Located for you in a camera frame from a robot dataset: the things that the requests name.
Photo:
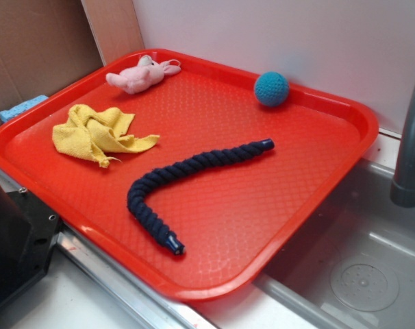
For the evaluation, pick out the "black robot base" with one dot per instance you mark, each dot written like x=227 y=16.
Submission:
x=28 y=231

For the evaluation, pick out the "teal crocheted ball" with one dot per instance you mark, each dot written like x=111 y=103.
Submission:
x=271 y=89

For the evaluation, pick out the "brown cardboard panel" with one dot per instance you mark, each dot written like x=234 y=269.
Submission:
x=44 y=47

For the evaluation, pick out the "blue sponge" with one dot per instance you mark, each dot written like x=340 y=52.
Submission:
x=6 y=115

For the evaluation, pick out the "red plastic tray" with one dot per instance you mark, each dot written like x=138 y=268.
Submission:
x=232 y=220

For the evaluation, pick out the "yellow crumpled cloth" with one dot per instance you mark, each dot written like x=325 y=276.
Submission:
x=95 y=136

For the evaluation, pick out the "pink plush bunny toy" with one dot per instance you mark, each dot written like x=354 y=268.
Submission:
x=145 y=74

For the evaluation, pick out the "grey sink basin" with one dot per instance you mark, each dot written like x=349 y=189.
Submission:
x=352 y=263

